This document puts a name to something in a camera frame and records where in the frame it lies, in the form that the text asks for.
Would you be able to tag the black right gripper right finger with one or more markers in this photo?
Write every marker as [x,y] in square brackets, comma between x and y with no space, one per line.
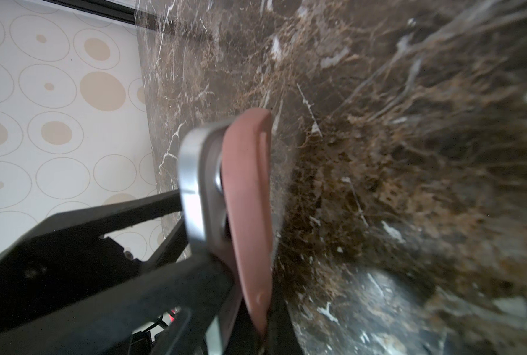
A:
[280,335]

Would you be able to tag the black corner frame post left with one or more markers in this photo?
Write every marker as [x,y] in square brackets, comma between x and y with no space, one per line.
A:
[111,10]

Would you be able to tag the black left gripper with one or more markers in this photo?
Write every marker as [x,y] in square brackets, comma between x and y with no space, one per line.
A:
[36,283]

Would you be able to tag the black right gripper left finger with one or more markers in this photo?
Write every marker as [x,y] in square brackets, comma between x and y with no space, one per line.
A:
[198,287]

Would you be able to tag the pink phone case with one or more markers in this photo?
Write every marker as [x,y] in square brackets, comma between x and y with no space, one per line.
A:
[245,181]

